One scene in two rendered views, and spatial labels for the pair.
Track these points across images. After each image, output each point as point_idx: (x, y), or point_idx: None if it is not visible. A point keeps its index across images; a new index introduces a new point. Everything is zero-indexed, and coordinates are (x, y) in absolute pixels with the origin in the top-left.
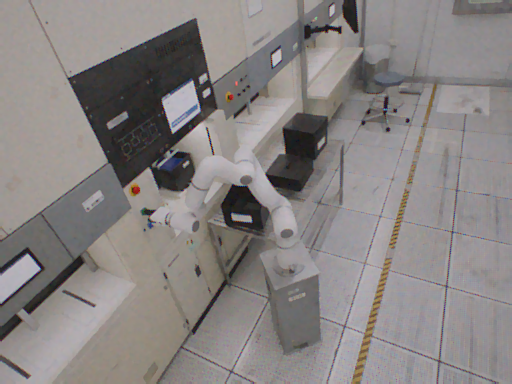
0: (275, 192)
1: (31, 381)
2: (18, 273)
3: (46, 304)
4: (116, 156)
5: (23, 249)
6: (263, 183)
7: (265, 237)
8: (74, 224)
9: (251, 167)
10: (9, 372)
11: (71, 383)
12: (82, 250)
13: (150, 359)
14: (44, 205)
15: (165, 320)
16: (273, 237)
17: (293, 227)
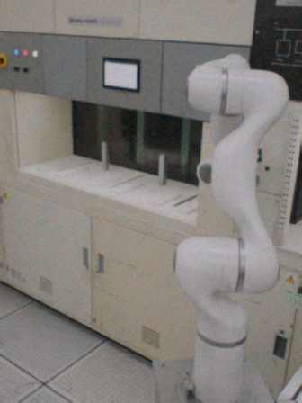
0: (230, 183)
1: (104, 188)
2: (124, 75)
3: (189, 186)
4: (263, 46)
5: (137, 59)
6: (225, 141)
7: (298, 371)
8: (179, 78)
9: (205, 75)
10: (120, 181)
11: (103, 218)
12: (170, 112)
13: (157, 323)
14: (171, 37)
15: (195, 317)
16: (297, 383)
17: (180, 259)
